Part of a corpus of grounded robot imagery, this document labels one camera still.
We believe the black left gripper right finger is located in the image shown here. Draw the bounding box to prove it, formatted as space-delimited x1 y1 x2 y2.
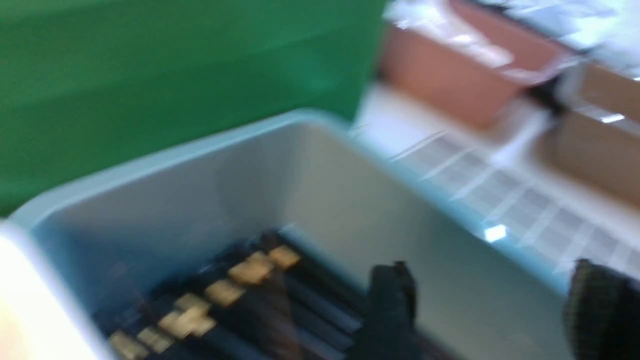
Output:
563 259 640 360

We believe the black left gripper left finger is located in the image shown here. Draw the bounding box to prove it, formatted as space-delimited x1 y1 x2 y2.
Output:
347 260 425 360

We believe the grey grid table mat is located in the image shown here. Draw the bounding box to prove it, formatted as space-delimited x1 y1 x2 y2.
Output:
392 131 639 278

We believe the bundle of black chopsticks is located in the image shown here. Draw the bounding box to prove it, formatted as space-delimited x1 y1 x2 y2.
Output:
93 230 365 360

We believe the blue chopstick tray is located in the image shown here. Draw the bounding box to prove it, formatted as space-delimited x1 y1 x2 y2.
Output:
9 109 573 360

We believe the brown cardboard box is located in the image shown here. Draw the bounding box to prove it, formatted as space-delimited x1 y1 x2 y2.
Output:
380 0 639 207

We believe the white spoon tray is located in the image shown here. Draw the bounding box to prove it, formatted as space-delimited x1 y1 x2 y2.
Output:
0 219 114 360

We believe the green cloth backdrop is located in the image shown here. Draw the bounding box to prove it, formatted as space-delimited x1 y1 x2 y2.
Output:
0 0 386 217

